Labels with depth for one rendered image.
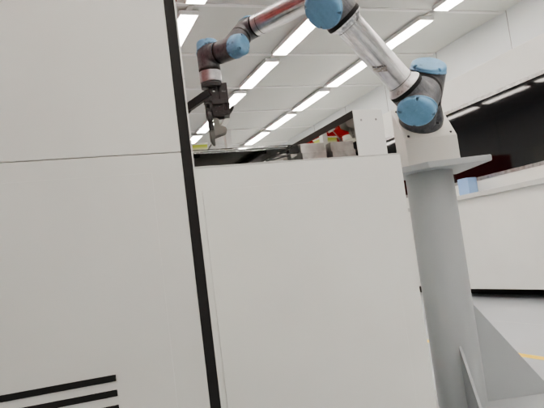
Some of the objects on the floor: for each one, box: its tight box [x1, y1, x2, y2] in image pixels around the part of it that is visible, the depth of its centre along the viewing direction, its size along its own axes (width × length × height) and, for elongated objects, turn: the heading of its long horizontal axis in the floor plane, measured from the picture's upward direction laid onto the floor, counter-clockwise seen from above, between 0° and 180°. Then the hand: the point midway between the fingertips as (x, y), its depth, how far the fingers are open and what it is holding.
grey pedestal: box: [402, 154, 544, 408], centre depth 208 cm, size 51×44×82 cm
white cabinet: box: [195, 155, 437, 408], centre depth 197 cm, size 64×96×82 cm
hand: (212, 142), depth 207 cm, fingers closed
